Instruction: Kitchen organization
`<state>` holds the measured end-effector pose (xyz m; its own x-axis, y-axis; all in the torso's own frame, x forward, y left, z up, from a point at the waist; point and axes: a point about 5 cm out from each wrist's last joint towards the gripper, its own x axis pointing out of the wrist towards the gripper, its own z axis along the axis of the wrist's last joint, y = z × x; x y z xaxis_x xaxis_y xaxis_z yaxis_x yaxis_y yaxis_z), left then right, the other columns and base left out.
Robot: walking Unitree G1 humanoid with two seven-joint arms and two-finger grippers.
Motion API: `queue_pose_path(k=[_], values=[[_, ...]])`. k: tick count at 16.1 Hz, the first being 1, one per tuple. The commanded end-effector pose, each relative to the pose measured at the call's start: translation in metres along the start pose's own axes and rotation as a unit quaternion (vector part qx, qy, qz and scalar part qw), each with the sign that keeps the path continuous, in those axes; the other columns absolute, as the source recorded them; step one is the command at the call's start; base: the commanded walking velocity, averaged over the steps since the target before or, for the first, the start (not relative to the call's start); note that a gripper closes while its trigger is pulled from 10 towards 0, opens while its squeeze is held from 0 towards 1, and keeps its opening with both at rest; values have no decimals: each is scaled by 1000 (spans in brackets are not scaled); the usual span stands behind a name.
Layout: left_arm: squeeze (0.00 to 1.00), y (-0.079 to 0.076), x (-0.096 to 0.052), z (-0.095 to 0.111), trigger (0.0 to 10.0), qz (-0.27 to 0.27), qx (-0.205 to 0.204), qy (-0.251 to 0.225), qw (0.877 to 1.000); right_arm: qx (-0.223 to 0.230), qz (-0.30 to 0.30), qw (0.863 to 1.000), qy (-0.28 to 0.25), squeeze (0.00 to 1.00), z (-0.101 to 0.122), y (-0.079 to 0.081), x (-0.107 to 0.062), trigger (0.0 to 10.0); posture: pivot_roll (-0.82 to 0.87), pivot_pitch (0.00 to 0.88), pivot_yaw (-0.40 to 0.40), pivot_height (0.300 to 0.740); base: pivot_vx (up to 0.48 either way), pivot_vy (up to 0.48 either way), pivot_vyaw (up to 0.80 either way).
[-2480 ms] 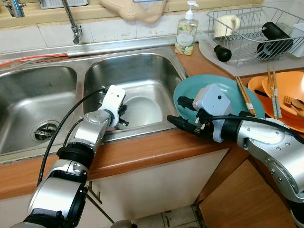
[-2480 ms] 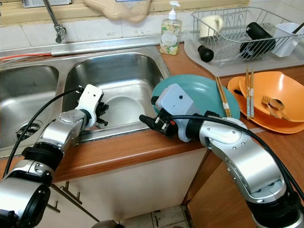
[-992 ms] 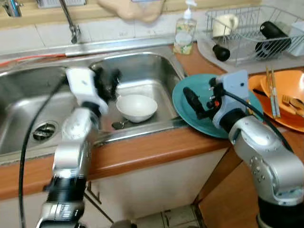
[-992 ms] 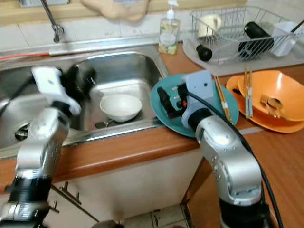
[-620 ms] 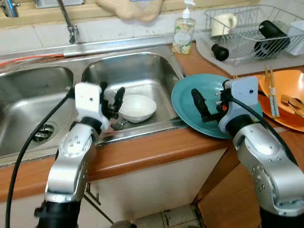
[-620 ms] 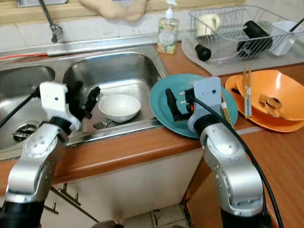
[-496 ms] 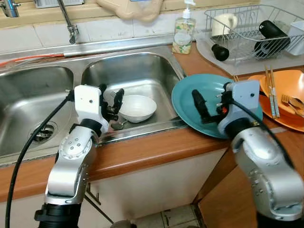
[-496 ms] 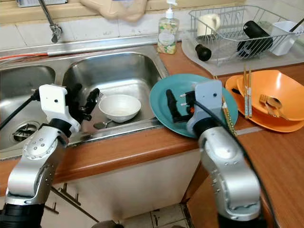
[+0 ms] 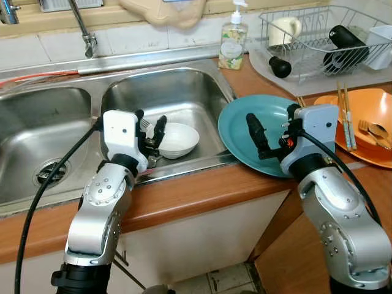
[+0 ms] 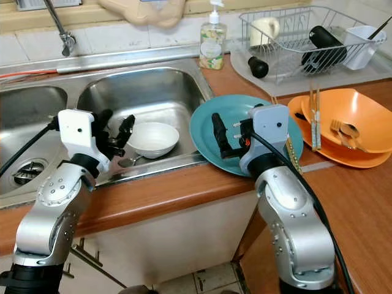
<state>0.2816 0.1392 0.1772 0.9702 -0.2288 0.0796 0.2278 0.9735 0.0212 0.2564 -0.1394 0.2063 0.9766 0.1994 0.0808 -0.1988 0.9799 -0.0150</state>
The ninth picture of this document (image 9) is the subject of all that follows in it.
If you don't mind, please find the white ceramic bowl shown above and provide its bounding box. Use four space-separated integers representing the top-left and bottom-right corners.
156 122 200 160

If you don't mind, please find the white kitchen base cabinet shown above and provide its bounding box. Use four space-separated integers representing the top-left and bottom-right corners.
0 190 295 294

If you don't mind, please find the teal plate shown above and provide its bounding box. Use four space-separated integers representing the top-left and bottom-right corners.
218 95 319 178

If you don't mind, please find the double steel sink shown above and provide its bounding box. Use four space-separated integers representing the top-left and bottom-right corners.
0 58 239 215

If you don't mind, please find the grey drain tray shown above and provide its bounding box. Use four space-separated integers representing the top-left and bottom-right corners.
248 46 392 92

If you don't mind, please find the gold metal fork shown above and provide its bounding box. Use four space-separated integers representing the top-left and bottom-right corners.
358 119 388 149

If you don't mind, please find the orange plastic bowl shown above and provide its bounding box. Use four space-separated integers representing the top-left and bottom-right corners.
334 89 392 151

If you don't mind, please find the cream ceramic mug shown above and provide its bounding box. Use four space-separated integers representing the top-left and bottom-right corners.
268 17 303 48

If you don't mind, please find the gold metal spoon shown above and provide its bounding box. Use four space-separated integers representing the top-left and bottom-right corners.
367 124 391 145

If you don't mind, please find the black bottle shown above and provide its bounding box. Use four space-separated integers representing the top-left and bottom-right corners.
323 26 370 74

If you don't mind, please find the clear soap pump bottle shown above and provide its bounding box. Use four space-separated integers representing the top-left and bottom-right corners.
219 0 249 71

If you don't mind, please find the chrome sink faucet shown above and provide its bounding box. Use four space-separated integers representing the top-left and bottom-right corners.
67 0 99 59

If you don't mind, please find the steel sink drain strainer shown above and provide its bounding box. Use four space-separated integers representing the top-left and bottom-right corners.
34 158 71 187

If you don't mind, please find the white utensil caddy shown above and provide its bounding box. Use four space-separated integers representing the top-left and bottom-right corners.
366 26 392 70

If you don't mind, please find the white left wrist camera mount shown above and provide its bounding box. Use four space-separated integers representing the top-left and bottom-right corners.
102 110 149 173

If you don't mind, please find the white wire dish rack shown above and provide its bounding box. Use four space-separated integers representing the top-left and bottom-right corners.
257 6 392 83

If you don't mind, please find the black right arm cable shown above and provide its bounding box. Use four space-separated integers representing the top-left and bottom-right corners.
288 119 383 227

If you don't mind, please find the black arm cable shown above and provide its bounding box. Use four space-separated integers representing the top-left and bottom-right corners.
288 119 383 227
13 119 104 294

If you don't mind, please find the black cabinet handle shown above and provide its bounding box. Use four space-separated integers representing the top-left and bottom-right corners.
112 247 130 268

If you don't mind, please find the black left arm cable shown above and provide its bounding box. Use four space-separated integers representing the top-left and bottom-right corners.
13 119 104 294

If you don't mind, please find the chrome wall tap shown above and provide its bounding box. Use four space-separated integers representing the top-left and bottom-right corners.
0 0 22 25

